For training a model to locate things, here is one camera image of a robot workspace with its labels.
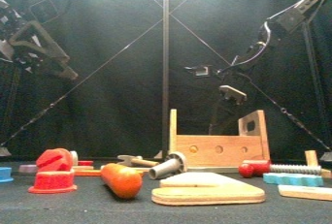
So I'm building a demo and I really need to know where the vertical metal frame pole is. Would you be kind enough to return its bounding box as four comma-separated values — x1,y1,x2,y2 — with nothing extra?
160,0,171,160

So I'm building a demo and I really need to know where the right arm cable loop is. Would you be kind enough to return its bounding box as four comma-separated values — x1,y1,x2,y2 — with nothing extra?
224,19,273,72

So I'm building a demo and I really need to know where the grey wooden toy hammer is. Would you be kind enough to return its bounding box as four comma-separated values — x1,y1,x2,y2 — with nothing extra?
116,154,160,169

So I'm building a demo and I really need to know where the diagonal frame brace wire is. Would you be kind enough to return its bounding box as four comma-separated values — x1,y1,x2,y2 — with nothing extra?
0,0,218,148
127,0,332,153

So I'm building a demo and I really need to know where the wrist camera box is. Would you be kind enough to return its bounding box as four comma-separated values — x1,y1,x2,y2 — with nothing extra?
25,0,61,24
184,65,214,78

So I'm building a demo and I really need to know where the purple toy block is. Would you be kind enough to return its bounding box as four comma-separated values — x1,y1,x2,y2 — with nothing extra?
17,164,40,175

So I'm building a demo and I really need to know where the wooden toy toolbox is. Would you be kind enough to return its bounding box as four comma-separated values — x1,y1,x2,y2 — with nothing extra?
168,108,271,173

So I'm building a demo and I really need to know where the light blue toothed bar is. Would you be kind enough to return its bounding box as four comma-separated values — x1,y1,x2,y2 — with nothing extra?
262,172,325,188

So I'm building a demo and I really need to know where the blue toy piece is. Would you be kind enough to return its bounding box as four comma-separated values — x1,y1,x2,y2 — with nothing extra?
0,166,14,183

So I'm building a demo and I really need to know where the orange flat plank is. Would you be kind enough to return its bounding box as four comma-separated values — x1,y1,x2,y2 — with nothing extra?
70,168,104,177

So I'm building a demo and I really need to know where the orange wooden handle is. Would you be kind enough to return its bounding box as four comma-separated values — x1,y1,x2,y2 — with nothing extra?
100,162,144,200

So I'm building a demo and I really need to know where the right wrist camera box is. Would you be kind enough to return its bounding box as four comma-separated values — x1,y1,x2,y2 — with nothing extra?
184,65,214,78

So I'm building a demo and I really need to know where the flat wooden saw board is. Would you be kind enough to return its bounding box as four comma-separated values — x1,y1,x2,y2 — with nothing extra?
149,172,267,207

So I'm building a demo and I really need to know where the red headed grey screw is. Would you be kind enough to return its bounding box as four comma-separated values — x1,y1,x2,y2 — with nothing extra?
236,159,323,179

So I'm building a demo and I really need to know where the small red block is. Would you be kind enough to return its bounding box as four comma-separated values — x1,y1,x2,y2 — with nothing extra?
76,159,95,167

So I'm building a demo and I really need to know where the red toy vise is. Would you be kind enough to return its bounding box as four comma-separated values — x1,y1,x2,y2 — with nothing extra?
26,147,79,195

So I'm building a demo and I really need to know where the plain wooden bar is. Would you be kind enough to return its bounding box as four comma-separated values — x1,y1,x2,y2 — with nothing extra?
275,184,332,203

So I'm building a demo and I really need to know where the grey toy bolt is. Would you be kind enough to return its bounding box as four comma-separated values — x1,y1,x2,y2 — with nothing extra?
147,151,188,180

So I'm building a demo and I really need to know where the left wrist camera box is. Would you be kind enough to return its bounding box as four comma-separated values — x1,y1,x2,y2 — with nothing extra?
25,0,61,24

